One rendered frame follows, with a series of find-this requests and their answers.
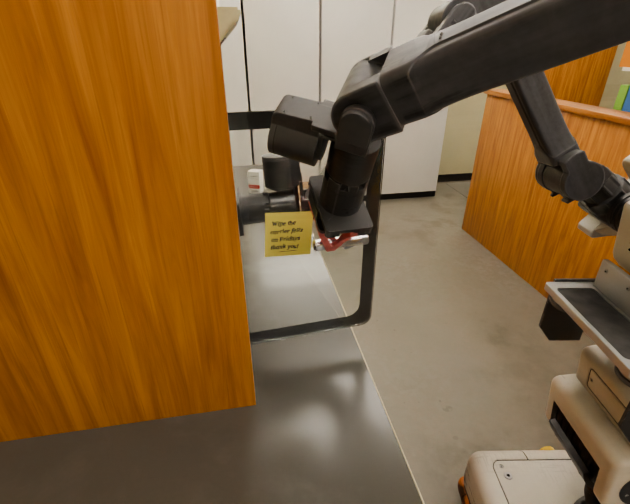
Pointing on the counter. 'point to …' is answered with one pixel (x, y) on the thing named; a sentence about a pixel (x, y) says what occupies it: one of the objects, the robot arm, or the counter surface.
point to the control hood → (227, 16)
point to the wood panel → (106, 218)
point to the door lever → (343, 243)
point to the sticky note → (288, 233)
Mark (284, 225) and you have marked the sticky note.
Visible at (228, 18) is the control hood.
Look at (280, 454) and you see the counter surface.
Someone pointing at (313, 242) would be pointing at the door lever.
